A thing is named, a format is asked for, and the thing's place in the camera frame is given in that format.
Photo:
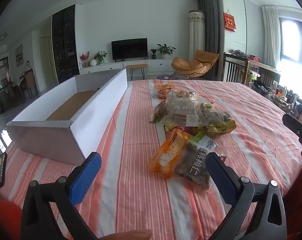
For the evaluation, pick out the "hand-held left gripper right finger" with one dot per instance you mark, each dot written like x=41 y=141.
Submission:
x=221 y=177

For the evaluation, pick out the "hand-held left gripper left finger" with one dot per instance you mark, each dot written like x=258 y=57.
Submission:
x=84 y=177

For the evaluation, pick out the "dark walnut snack packet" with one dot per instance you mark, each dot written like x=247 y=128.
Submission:
x=193 y=167

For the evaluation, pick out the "dark red snack packet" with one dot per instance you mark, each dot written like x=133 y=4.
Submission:
x=197 y=131

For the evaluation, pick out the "white cardboard box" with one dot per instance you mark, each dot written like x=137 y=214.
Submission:
x=96 y=120

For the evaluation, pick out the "dark olive snack packet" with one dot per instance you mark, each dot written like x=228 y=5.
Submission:
x=217 y=116

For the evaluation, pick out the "small pale snack packet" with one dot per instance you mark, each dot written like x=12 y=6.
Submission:
x=207 y=106

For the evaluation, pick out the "large clear cake packet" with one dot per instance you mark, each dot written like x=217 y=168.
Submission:
x=183 y=112

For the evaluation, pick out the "clear pastry packet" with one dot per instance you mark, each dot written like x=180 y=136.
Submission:
x=184 y=94

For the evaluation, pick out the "person's left hand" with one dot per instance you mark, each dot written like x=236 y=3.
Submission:
x=128 y=235

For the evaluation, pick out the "clutter of small bottles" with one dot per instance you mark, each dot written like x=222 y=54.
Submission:
x=278 y=95

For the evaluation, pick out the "wooden side table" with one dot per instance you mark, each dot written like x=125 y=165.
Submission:
x=265 y=67

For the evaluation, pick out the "striped orange bedsheet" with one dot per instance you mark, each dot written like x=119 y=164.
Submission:
x=131 y=135

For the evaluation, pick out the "bright window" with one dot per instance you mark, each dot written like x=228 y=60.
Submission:
x=293 y=42

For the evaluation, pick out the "dark wooden slatted chair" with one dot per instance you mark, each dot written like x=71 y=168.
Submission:
x=236 y=67

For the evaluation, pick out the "white curtain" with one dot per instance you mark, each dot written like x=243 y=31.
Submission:
x=272 y=35

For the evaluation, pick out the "black smartphone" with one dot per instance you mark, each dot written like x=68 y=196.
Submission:
x=0 y=172

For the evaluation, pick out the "person's red clothing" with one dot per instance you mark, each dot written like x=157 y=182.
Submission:
x=6 y=220

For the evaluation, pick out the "wooden dining chair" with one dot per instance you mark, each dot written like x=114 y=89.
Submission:
x=31 y=82

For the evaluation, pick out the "white television cabinet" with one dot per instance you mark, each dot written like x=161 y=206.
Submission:
x=111 y=66

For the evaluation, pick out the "white round vase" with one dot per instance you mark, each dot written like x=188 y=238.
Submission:
x=93 y=62

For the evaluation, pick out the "purple round object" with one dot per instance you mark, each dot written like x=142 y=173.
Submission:
x=163 y=77

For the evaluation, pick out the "orange lounge chair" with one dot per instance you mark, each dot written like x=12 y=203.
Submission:
x=191 y=65

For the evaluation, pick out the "red flowers in vase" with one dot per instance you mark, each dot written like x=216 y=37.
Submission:
x=84 y=57

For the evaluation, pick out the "beige door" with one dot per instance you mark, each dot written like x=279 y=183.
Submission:
x=47 y=62

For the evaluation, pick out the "green plant in vase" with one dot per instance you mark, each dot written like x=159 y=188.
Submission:
x=100 y=56

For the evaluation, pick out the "wooden stool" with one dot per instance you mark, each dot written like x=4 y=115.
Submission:
x=137 y=66

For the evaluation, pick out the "grey curtain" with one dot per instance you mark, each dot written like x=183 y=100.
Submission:
x=211 y=30

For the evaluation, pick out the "covered standing air conditioner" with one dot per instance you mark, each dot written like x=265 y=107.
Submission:
x=196 y=37

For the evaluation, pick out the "dark display cabinet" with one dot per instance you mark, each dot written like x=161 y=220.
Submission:
x=64 y=45

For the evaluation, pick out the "flat screen television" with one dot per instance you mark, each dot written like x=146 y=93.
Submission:
x=129 y=48

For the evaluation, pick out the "large leafy potted plant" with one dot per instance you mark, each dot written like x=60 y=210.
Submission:
x=166 y=50

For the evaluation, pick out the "small potted plant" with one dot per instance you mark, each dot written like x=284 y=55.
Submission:
x=153 y=52

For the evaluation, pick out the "round ceiling light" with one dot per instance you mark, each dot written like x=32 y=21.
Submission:
x=1 y=36

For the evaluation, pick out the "red wall hanging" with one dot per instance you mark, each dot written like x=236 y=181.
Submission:
x=229 y=21

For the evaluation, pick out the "framed wall picture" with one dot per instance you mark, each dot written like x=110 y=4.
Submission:
x=19 y=55

